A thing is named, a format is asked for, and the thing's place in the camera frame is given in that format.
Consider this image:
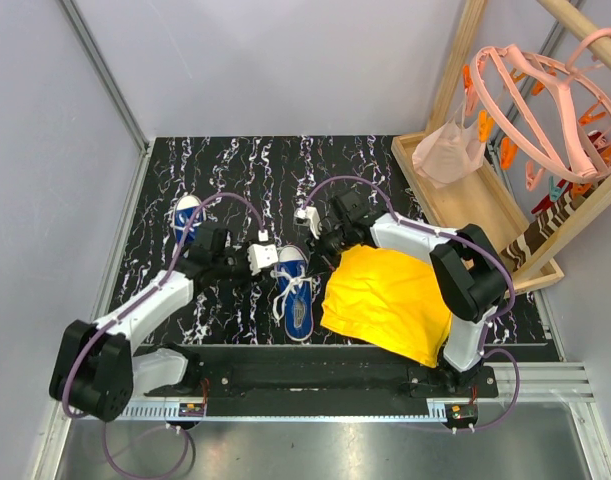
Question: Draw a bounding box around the blue sneaker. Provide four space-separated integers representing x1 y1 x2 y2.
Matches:
171 194 205 246
274 245 314 342

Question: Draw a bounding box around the black marble pattern mat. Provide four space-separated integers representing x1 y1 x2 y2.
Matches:
104 135 551 346

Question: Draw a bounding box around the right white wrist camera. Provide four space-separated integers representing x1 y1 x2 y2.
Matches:
294 206 321 239

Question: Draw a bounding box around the pink mesh bag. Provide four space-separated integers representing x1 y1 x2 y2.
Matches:
412 103 486 189

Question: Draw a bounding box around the brown striped cloth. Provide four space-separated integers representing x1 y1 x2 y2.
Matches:
500 192 590 273

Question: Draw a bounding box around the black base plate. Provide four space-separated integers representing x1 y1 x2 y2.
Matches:
149 345 498 418

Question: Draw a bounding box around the yellow folded cloth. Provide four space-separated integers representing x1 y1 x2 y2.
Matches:
321 246 452 368

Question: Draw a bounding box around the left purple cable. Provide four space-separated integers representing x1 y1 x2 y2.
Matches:
59 192 271 477

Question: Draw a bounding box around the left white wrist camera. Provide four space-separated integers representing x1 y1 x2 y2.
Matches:
247 244 278 276

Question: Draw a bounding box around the white shoelace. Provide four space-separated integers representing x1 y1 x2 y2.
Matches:
270 267 313 324

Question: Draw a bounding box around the purple cable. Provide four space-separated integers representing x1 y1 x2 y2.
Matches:
302 174 524 434
59 192 271 477

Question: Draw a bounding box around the pink round clothes hanger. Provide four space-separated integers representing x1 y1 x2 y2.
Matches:
463 28 611 191

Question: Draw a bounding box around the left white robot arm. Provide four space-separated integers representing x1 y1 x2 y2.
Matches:
48 222 276 423

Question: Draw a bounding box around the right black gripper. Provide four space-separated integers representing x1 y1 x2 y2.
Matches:
305 223 355 279

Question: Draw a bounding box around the aluminium corner profile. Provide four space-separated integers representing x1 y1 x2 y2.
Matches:
59 0 151 151

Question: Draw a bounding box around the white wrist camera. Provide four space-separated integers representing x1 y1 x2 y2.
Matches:
247 244 278 276
294 206 321 239

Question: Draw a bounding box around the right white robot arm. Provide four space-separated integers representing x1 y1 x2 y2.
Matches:
294 191 515 397

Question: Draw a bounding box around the wooden rack frame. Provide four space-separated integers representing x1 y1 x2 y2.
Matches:
392 1 611 294

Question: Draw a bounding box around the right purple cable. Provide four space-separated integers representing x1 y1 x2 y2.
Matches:
302 174 524 434

